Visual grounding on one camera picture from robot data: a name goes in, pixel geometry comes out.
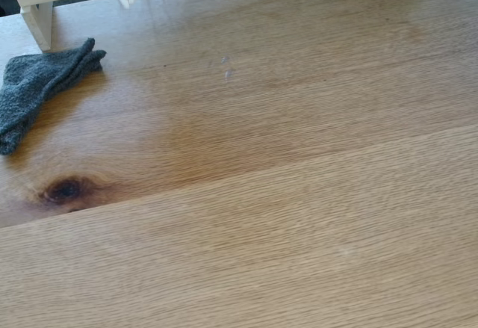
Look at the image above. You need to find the grey fuzzy cloth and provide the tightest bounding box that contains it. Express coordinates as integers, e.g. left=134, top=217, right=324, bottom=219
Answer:
left=0, top=37, right=108, bottom=156

